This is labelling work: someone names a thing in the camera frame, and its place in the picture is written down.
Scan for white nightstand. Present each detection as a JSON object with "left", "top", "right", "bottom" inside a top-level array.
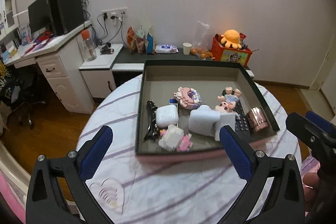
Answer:
[{"left": 79, "top": 43, "right": 124, "bottom": 98}]

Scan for clear plastic bag of oranges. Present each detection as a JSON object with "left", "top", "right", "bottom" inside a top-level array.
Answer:
[{"left": 191, "top": 21, "right": 213, "bottom": 60}]

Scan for orange snack bag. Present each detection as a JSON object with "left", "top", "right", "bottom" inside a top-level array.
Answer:
[{"left": 127, "top": 27, "right": 137, "bottom": 52}]

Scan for orange plush octopus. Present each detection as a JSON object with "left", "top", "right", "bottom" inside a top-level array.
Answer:
[{"left": 220, "top": 29, "right": 242, "bottom": 49}]

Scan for black top low cabinet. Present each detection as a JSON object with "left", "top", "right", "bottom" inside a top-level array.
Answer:
[{"left": 113, "top": 47, "right": 255, "bottom": 80}]

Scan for water bottle with orange lid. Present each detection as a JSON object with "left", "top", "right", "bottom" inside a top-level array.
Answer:
[{"left": 81, "top": 30, "right": 97, "bottom": 61}]

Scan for blue and white box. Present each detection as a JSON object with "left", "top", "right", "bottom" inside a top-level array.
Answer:
[{"left": 20, "top": 26, "right": 30, "bottom": 45}]

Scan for white wall socket strip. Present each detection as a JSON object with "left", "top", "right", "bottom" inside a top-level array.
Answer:
[{"left": 102, "top": 7, "right": 128, "bottom": 18}]

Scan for black office chair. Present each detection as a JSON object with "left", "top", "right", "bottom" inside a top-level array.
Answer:
[{"left": 0, "top": 74, "right": 46, "bottom": 130}]

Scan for black remote control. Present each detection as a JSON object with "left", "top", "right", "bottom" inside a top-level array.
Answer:
[{"left": 222, "top": 89, "right": 254, "bottom": 132}]

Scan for wet wipes pack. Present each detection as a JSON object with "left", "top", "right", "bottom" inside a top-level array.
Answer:
[{"left": 155, "top": 44, "right": 178, "bottom": 54}]

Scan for black computer tower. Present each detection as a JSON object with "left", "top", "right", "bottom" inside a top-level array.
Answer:
[{"left": 49, "top": 0, "right": 84, "bottom": 36}]

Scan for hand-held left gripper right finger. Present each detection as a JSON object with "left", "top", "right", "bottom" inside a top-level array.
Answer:
[{"left": 218, "top": 125, "right": 306, "bottom": 224}]

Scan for white bed frame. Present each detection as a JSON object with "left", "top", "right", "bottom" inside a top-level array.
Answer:
[{"left": 0, "top": 140, "right": 79, "bottom": 214}]

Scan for small doll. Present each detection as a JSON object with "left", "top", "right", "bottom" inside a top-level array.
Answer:
[{"left": 214, "top": 86, "right": 242, "bottom": 119}]

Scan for person's right hand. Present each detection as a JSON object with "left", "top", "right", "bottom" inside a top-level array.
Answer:
[{"left": 302, "top": 174, "right": 319, "bottom": 189}]

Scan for blue snack bag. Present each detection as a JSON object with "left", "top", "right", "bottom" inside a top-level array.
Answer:
[{"left": 146, "top": 27, "right": 156, "bottom": 54}]

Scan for white desk with drawers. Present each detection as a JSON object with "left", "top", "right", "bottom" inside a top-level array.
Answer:
[{"left": 4, "top": 19, "right": 93, "bottom": 113}]

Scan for white door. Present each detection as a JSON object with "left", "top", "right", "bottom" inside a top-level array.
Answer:
[{"left": 310, "top": 38, "right": 336, "bottom": 90}]

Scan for white and pink brick figure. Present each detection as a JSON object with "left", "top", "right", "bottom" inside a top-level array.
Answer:
[{"left": 158, "top": 124, "right": 193, "bottom": 152}]

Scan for black cables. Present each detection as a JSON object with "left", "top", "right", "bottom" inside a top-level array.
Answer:
[{"left": 84, "top": 0, "right": 124, "bottom": 46}]

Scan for white charger adapter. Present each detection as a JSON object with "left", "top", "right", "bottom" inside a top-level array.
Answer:
[{"left": 215, "top": 112, "right": 236, "bottom": 141}]

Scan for pink fuzzy blanket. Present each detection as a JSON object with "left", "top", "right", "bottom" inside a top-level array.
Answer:
[{"left": 0, "top": 169, "right": 27, "bottom": 224}]

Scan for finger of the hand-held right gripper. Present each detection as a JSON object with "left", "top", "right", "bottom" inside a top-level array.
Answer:
[
  {"left": 305, "top": 110, "right": 336, "bottom": 136},
  {"left": 286, "top": 112, "right": 336, "bottom": 156}
]

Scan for black monitor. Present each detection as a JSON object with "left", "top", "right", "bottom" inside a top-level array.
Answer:
[{"left": 28, "top": 0, "right": 53, "bottom": 34}]

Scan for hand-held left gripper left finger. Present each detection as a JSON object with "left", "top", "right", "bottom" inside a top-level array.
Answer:
[{"left": 25, "top": 125, "right": 116, "bottom": 224}]

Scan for white earbuds case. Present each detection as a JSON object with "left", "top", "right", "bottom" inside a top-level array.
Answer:
[{"left": 156, "top": 105, "right": 180, "bottom": 128}]

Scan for black hair clip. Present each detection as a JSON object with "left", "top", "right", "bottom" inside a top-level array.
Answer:
[{"left": 143, "top": 100, "right": 159, "bottom": 141}]

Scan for white glass door cabinet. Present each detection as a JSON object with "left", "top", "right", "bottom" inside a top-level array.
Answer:
[{"left": 0, "top": 0, "right": 19, "bottom": 37}]

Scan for pink box with black rim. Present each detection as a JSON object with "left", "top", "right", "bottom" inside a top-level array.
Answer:
[{"left": 135, "top": 59, "right": 280, "bottom": 164}]

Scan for red storage box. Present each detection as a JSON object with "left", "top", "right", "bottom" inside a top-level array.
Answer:
[{"left": 211, "top": 34, "right": 252, "bottom": 67}]

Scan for pale snack bag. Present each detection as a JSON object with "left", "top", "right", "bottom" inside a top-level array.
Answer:
[{"left": 135, "top": 26, "right": 147, "bottom": 54}]

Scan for red and purple papers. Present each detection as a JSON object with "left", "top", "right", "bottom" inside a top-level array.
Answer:
[{"left": 21, "top": 31, "right": 57, "bottom": 56}]

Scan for rose gold tin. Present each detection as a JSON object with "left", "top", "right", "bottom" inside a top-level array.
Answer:
[{"left": 246, "top": 106, "right": 271, "bottom": 132}]

